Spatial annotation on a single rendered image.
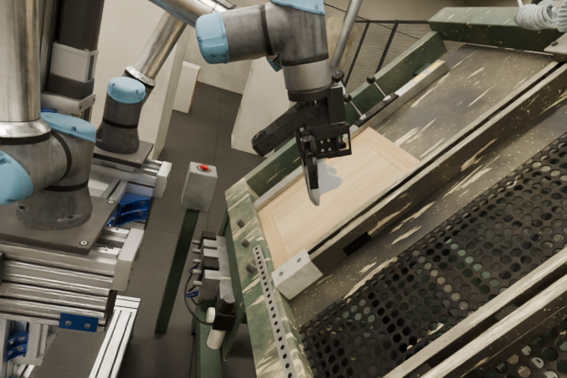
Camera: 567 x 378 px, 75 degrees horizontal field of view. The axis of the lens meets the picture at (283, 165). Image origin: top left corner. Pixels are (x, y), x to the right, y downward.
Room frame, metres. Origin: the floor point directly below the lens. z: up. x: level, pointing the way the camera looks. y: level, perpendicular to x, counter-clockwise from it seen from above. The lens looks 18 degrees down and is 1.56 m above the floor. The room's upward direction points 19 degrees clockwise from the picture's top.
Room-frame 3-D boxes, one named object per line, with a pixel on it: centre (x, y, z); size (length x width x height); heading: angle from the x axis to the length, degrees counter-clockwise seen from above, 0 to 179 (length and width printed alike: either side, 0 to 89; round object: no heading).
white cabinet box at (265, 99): (5.13, 0.54, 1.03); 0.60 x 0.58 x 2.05; 14
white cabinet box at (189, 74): (5.88, 2.07, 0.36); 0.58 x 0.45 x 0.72; 104
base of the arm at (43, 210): (0.72, 0.46, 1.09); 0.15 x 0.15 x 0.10
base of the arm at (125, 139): (1.20, 0.58, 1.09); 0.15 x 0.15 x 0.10
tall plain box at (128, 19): (3.48, 1.57, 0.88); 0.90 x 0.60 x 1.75; 14
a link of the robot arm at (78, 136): (0.71, 0.46, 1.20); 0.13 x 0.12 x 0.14; 1
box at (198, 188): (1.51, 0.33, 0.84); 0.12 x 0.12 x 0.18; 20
